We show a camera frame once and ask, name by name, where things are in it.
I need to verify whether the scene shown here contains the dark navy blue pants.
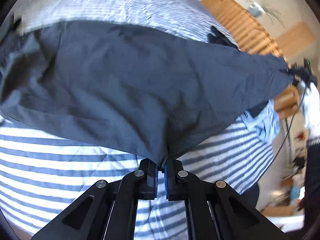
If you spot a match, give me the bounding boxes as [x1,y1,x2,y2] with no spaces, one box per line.
[1,21,293,166]

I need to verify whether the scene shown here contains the white gloved right hand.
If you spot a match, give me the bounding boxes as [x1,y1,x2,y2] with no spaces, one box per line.
[297,80,320,139]

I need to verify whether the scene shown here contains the wooden door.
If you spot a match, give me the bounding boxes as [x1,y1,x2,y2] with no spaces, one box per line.
[275,22,317,59]

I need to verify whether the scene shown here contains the light blue denim jeans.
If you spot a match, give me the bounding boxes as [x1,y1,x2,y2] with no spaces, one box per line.
[240,99,280,143]

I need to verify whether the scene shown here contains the blue white striped bedspread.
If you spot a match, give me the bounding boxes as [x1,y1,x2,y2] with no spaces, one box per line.
[1,0,273,239]

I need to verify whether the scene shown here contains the potted spider plant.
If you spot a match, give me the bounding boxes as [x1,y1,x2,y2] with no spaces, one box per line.
[246,0,285,28]

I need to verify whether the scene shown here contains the black jacket pink stripe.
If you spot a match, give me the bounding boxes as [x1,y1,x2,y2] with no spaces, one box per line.
[208,25,238,49]

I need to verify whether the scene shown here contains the person's black trouser leg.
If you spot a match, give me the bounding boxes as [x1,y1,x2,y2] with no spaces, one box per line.
[304,137,319,239]

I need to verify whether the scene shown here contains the folded dark grey pants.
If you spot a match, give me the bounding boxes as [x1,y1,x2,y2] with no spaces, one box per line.
[1,15,22,57]

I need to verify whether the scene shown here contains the black cable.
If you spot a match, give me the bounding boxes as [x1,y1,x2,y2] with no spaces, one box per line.
[256,80,312,188]

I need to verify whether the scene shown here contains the wooden slatted bed rail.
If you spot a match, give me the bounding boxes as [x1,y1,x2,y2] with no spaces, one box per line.
[201,0,299,120]

